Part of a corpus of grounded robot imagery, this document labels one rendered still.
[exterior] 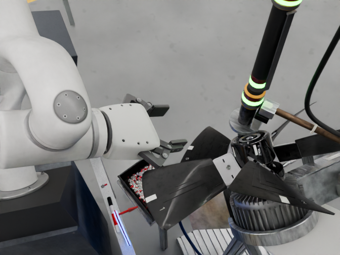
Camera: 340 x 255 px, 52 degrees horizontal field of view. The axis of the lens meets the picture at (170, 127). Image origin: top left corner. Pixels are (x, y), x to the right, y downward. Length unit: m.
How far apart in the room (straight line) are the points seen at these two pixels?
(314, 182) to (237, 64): 1.86
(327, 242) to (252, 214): 0.20
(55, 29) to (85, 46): 1.70
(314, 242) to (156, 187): 0.46
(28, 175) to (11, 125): 0.69
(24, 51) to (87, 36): 2.65
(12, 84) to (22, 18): 0.56
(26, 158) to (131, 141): 0.17
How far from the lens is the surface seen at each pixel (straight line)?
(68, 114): 0.46
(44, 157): 0.53
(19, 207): 1.10
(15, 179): 1.19
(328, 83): 2.98
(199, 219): 1.21
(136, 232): 2.20
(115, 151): 0.58
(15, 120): 0.52
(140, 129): 0.61
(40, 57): 0.49
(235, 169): 1.04
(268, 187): 0.80
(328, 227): 1.10
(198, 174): 1.03
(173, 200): 1.00
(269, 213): 1.04
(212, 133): 1.28
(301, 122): 0.74
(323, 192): 1.20
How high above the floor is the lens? 2.12
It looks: 59 degrees down
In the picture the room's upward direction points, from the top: straight up
